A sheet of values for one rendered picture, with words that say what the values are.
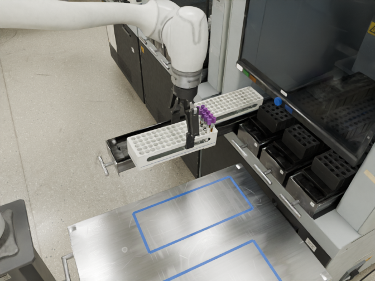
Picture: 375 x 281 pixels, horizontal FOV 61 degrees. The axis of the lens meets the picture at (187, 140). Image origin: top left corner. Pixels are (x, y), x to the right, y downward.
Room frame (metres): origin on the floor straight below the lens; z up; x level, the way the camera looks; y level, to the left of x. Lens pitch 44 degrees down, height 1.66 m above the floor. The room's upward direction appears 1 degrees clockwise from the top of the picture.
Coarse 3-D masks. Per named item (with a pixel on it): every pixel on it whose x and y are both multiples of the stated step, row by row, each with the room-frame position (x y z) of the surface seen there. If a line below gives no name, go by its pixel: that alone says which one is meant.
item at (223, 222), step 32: (160, 192) 0.62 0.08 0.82; (192, 192) 0.62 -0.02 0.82; (224, 192) 0.62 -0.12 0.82; (256, 192) 0.63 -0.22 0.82; (96, 224) 0.50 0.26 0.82; (128, 224) 0.50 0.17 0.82; (160, 224) 0.51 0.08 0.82; (192, 224) 0.51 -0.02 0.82; (224, 224) 0.51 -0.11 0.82; (256, 224) 0.51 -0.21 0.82; (288, 224) 0.51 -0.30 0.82; (64, 256) 0.42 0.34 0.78; (96, 256) 0.40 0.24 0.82; (128, 256) 0.40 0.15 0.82; (160, 256) 0.41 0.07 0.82; (192, 256) 0.41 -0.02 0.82; (224, 256) 0.41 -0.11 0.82; (256, 256) 0.41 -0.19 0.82; (288, 256) 0.41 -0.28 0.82
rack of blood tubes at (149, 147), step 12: (156, 132) 0.79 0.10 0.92; (168, 132) 0.80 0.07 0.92; (180, 132) 0.80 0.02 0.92; (204, 132) 0.81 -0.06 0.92; (216, 132) 0.81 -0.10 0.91; (132, 144) 0.73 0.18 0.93; (144, 144) 0.74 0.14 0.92; (156, 144) 0.74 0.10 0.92; (168, 144) 0.74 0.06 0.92; (180, 144) 0.74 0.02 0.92; (204, 144) 0.79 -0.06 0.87; (132, 156) 0.71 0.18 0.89; (144, 156) 0.68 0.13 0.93; (156, 156) 0.73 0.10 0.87; (168, 156) 0.72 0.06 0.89; (144, 168) 0.68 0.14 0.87
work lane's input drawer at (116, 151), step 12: (168, 120) 0.98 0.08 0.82; (180, 120) 0.99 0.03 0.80; (228, 120) 0.98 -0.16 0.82; (240, 120) 1.00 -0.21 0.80; (132, 132) 0.90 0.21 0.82; (144, 132) 0.92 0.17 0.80; (228, 132) 0.97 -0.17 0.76; (108, 144) 0.85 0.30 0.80; (120, 144) 0.85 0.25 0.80; (120, 156) 0.78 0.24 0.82; (120, 168) 0.75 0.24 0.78
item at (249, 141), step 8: (240, 128) 0.97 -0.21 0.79; (248, 128) 0.94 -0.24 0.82; (256, 128) 0.93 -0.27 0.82; (240, 136) 0.96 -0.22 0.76; (248, 136) 0.92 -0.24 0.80; (256, 136) 0.90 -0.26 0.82; (264, 136) 0.91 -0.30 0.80; (280, 136) 0.91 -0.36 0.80; (248, 144) 0.91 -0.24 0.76; (256, 144) 0.87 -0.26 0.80; (264, 144) 0.87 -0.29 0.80; (256, 152) 0.86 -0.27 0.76
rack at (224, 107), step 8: (248, 88) 1.14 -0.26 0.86; (216, 96) 1.08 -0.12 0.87; (224, 96) 1.08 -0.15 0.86; (232, 96) 1.09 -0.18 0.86; (240, 96) 1.08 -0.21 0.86; (248, 96) 1.08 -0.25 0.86; (256, 96) 1.08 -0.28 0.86; (200, 104) 1.03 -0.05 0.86; (208, 104) 1.04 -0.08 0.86; (216, 104) 1.03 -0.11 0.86; (224, 104) 1.03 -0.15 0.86; (232, 104) 1.03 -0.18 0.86; (240, 104) 1.04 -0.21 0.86; (248, 104) 1.04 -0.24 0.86; (256, 104) 1.08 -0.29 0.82; (216, 112) 0.99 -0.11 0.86; (224, 112) 0.98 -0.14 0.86; (232, 112) 1.05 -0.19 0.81; (240, 112) 1.04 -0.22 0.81; (216, 120) 0.99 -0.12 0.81
